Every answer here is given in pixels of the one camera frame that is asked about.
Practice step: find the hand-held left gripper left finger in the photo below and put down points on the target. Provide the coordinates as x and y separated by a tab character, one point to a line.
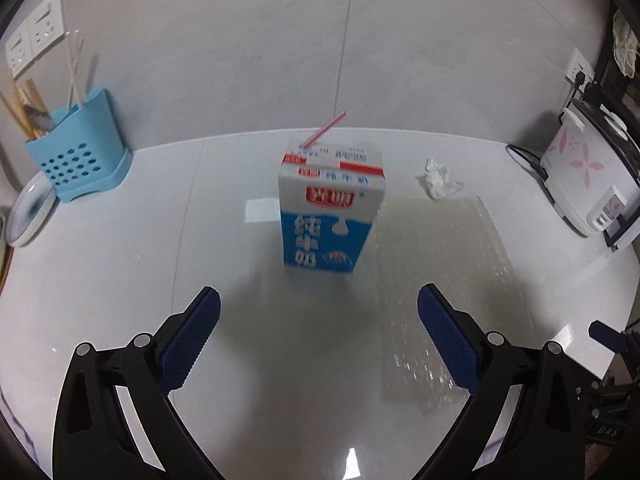
192	340

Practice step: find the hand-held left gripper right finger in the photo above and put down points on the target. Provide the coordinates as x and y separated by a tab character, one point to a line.
450	340

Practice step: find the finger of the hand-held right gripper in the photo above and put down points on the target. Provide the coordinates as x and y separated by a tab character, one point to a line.
634	325
607	336

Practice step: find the blue and white milk carton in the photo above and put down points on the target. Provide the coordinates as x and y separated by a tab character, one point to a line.
325	220

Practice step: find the red striped drinking straw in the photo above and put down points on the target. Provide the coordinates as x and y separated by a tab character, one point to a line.
325	130

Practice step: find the clear bubble wrap sheet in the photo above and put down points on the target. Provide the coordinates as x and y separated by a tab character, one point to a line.
440	270

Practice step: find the white microwave oven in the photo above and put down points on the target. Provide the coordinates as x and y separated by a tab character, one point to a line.
627	232

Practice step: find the crumpled white tissue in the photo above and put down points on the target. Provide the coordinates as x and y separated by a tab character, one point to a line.
440	182

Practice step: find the white floral rice cooker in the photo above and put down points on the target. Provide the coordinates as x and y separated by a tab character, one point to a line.
580	175

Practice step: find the round wooden board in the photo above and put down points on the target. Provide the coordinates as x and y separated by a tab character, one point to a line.
4	270

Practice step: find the blue patterned plate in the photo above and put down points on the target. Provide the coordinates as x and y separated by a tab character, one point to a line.
30	210

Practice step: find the blue plastic utensil holder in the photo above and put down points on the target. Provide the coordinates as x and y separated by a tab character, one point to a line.
80	160

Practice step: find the black metal rack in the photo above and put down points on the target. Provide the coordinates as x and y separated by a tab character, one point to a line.
605	85

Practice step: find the metal spoon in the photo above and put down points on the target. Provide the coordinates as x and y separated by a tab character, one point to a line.
40	119

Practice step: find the hanging beige cloth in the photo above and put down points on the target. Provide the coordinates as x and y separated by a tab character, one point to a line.
625	45

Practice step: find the bunch of bamboo chopsticks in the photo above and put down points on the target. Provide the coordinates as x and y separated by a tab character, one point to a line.
30	105

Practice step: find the white plastic chopstick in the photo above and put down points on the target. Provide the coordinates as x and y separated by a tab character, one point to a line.
70	70
78	72

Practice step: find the white wall socket with plug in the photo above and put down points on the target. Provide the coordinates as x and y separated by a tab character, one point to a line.
577	65

